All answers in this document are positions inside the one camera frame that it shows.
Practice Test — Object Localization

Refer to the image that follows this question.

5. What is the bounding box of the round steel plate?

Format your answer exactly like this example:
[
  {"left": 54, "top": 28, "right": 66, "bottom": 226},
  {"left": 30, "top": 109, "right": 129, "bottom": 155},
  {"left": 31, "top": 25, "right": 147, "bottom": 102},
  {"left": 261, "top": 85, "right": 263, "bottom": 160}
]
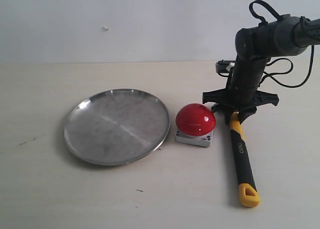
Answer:
[{"left": 63, "top": 88, "right": 171, "bottom": 167}]

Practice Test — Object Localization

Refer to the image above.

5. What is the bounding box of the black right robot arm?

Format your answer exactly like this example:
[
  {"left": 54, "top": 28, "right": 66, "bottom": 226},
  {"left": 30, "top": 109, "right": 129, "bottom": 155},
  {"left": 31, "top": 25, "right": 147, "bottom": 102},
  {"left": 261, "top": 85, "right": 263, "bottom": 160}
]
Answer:
[{"left": 202, "top": 14, "right": 320, "bottom": 124}]

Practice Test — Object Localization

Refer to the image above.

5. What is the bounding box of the red dome push button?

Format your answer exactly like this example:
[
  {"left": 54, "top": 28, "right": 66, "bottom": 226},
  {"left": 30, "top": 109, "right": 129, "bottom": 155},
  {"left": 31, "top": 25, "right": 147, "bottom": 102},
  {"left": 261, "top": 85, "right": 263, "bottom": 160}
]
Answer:
[{"left": 175, "top": 103, "right": 216, "bottom": 148}]

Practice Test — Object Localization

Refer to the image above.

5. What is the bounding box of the yellow black claw hammer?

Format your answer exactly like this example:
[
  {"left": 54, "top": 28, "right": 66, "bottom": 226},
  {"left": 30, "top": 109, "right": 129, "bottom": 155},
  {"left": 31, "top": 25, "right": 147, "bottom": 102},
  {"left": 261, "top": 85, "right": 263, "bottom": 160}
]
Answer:
[{"left": 229, "top": 112, "right": 261, "bottom": 208}]

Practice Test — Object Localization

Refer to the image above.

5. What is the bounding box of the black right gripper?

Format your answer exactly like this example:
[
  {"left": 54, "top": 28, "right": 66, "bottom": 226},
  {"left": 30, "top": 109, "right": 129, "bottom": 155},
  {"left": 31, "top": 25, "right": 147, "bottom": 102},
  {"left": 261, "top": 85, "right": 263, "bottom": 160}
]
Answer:
[{"left": 202, "top": 57, "right": 279, "bottom": 125}]

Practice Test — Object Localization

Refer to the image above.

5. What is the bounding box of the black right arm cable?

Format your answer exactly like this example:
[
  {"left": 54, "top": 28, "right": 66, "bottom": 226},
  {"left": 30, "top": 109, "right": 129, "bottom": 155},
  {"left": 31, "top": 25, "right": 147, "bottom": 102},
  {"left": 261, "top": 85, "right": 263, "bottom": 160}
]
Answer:
[{"left": 248, "top": 0, "right": 316, "bottom": 88}]

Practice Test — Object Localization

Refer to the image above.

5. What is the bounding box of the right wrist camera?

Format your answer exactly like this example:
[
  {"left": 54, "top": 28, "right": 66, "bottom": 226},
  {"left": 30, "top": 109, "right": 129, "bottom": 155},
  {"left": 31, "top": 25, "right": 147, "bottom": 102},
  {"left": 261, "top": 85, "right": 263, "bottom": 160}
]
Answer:
[{"left": 215, "top": 59, "right": 236, "bottom": 77}]

